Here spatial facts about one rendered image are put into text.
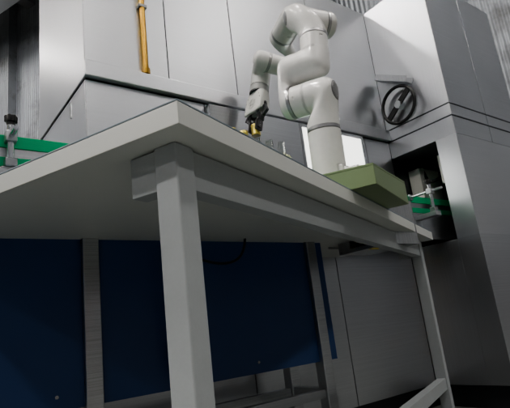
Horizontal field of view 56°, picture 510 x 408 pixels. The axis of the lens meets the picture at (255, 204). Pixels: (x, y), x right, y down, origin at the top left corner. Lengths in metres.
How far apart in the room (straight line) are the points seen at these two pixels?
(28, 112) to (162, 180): 8.54
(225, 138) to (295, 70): 0.79
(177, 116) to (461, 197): 1.95
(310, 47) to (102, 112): 0.73
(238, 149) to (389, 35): 2.22
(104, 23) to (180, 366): 1.48
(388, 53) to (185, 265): 2.36
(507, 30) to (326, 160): 4.07
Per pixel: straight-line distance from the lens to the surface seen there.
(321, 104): 1.38
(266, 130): 2.05
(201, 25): 2.15
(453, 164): 2.48
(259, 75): 1.95
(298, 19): 1.55
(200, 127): 0.66
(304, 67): 1.46
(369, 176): 1.18
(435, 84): 2.62
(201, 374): 0.64
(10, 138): 1.27
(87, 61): 1.78
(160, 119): 0.65
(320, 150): 1.34
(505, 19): 5.33
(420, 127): 2.61
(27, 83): 9.45
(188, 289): 0.63
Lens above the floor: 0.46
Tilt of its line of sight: 14 degrees up
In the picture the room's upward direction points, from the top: 7 degrees counter-clockwise
